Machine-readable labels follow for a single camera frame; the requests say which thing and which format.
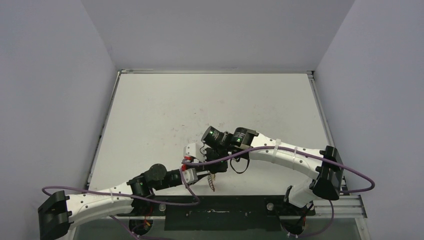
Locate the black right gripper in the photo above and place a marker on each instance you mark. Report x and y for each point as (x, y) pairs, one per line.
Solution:
(216, 162)

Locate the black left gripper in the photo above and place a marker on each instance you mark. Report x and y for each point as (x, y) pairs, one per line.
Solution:
(201, 175)

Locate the large keyring with red grip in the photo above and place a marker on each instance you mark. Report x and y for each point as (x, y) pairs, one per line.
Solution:
(211, 179)

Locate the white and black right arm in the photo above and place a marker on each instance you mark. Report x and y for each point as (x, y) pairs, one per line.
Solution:
(324, 176)

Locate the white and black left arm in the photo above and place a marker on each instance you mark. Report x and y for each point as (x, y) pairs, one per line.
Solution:
(63, 212)

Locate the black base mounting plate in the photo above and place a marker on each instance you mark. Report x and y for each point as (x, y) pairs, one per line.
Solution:
(225, 213)

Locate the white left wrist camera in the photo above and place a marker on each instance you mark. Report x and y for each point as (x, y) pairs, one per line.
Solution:
(188, 176)

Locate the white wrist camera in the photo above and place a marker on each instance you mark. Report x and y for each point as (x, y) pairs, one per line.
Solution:
(188, 176)
(196, 150)

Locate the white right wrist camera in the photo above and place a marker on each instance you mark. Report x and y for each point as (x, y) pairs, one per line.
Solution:
(196, 150)

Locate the aluminium front rail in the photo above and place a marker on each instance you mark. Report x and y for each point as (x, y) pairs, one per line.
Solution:
(346, 207)

